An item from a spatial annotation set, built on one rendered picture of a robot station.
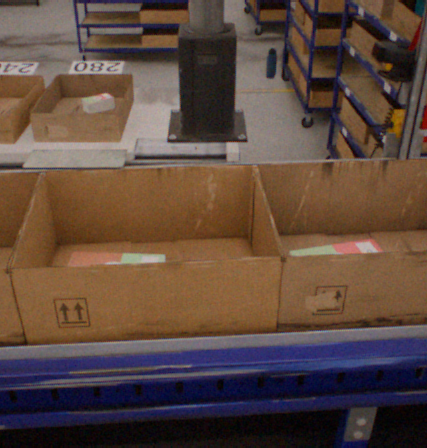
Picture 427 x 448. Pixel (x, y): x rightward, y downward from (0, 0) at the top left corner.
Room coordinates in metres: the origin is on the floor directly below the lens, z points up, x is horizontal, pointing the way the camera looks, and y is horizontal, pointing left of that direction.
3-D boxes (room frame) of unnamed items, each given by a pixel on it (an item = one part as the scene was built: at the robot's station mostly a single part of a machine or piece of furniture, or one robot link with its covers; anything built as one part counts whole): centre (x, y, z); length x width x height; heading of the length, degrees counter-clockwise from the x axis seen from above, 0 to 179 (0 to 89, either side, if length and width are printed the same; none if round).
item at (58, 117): (1.87, 0.43, 0.80); 0.38 x 0.28 x 0.10; 179
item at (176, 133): (1.80, 0.01, 0.91); 0.26 x 0.26 x 0.33; 0
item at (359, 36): (2.72, -0.88, 0.79); 0.40 x 0.30 x 0.10; 6
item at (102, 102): (1.94, 0.40, 0.78); 0.10 x 0.06 x 0.05; 125
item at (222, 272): (0.79, 0.10, 0.96); 0.39 x 0.29 x 0.17; 94
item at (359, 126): (2.74, -0.88, 0.39); 0.40 x 0.30 x 0.10; 5
